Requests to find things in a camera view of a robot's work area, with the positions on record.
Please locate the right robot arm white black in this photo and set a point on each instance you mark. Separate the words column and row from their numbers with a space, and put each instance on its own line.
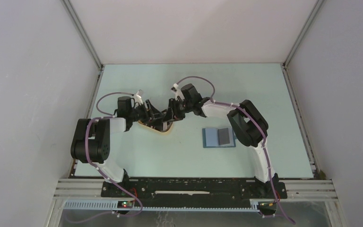
column 248, row 125

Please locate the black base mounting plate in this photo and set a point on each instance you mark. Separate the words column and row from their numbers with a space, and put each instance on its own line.
column 207, row 193

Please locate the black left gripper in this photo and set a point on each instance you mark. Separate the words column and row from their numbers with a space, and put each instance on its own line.
column 151, row 115

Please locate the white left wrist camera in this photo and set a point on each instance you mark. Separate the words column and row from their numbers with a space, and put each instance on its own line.
column 138, row 97

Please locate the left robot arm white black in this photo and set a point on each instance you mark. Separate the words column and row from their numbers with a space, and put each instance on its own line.
column 92, row 139

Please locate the blue card holder wallet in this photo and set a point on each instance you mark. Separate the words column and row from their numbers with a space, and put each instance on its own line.
column 210, row 138

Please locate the aluminium frame rail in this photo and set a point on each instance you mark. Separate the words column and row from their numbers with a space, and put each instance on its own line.
column 86, row 193

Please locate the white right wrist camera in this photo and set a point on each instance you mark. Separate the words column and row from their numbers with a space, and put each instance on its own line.
column 177, row 92

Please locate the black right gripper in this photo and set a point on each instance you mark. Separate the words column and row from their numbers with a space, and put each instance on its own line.
column 175, row 114

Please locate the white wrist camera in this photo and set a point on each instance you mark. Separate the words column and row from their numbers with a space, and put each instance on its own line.
column 138, row 97
column 177, row 92

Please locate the black credit card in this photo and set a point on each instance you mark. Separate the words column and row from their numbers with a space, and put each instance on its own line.
column 223, row 136

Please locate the beige oval card tray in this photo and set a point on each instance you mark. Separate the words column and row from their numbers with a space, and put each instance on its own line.
column 162, row 128

